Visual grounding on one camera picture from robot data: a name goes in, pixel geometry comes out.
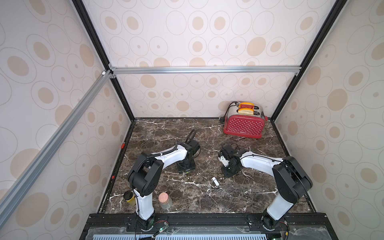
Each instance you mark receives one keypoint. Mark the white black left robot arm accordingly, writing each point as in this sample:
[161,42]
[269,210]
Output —
[144,176]

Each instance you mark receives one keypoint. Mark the cork stoppered glass jar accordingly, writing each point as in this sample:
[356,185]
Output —
[165,201]

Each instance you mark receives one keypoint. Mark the diagonal aluminium frame bar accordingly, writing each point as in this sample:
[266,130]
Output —
[30,175]

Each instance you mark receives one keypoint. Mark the red polka dot toaster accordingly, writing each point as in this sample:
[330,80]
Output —
[244,119]

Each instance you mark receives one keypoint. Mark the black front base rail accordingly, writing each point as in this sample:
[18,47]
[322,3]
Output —
[296,226]

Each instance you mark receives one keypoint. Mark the white usb drive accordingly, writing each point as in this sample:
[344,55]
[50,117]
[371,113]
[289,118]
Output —
[215,181]

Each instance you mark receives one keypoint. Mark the horizontal aluminium frame bar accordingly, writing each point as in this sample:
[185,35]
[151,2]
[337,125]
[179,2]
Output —
[203,70]

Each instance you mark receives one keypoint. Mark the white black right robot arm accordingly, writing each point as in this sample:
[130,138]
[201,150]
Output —
[291,179]

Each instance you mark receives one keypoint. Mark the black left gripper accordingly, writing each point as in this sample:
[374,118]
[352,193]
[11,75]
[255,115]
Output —
[192,167]

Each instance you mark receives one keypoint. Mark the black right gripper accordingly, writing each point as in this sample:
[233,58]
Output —
[229,169]

